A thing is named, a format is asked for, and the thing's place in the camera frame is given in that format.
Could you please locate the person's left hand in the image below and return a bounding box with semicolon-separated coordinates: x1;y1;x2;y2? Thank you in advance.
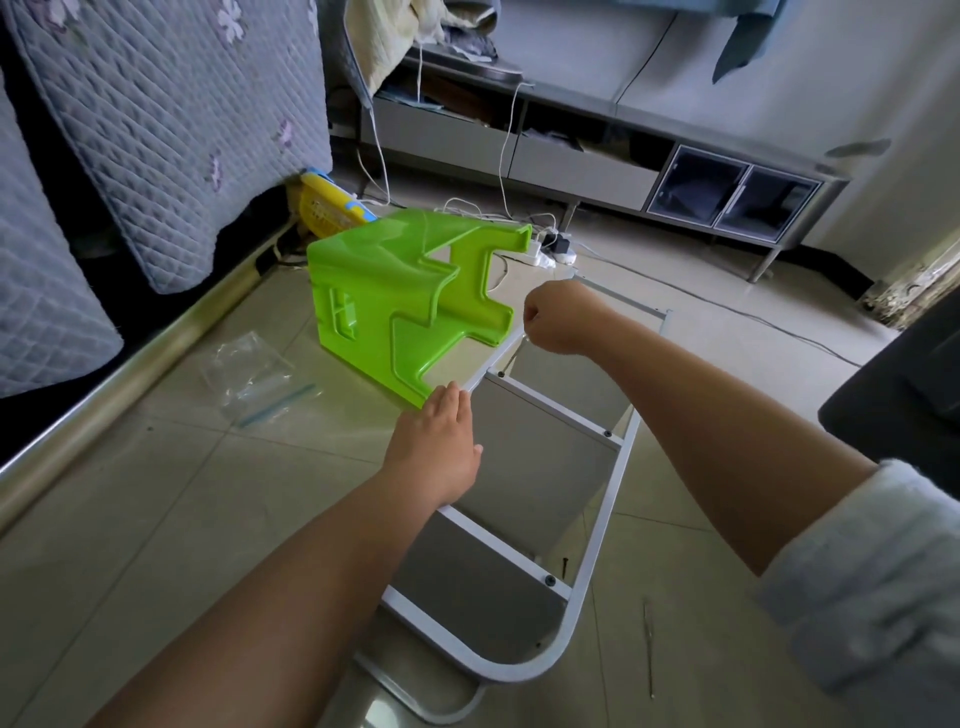
379;381;485;512

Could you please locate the person's right hand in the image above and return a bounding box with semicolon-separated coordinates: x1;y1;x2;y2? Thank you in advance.
520;279;617;359

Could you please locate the white wooden board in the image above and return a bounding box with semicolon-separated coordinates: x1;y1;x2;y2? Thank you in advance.
382;507;579;669
450;372;624;557
510;292;662;429

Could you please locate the white metal frame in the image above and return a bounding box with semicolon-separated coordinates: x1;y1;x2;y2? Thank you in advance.
375;270;669;687
352;645;489;726

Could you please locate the clear plastic screw bag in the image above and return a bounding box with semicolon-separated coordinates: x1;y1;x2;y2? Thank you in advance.
202;330;324;432

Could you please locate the person's right forearm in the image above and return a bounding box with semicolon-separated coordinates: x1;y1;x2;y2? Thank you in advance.
577;307;879;576

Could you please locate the person's left forearm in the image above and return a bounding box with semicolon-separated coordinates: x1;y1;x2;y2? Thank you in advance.
90;472;452;728

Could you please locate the person's white shirt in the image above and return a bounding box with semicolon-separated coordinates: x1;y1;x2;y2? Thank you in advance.
753;459;960;728

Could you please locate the white power strip with plugs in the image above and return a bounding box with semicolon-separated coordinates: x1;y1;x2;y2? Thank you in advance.
537;228;581;269

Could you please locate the green plastic stool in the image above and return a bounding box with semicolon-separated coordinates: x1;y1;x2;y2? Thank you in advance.
306;207;537;410

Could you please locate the grey marble TV cabinet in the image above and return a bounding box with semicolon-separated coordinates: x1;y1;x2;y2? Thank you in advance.
337;37;849;284

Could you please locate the yellow plastic basket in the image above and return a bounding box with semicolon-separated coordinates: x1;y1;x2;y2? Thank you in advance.
289;169;377;242

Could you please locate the blue cloth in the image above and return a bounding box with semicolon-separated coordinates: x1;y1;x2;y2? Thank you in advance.
645;0;789;84

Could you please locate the pile of pale cloth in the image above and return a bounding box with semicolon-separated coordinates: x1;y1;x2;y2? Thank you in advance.
342;0;504;99

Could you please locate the patterned beige curtain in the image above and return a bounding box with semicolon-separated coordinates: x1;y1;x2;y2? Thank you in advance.
858;225;960;332

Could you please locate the grey sofa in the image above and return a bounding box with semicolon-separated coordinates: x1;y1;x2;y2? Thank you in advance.
817;285;960;504

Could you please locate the grey textured furniture cover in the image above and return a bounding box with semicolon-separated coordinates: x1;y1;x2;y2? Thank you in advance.
0;0;335;399

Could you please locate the tangle of white cables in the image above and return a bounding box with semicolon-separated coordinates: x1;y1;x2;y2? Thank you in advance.
352;45;579;279

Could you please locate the long dark cable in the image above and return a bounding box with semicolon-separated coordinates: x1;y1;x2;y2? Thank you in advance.
577;247;864;369

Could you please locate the chrome metal base rail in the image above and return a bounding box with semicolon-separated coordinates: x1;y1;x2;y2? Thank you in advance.
0;217;302;534

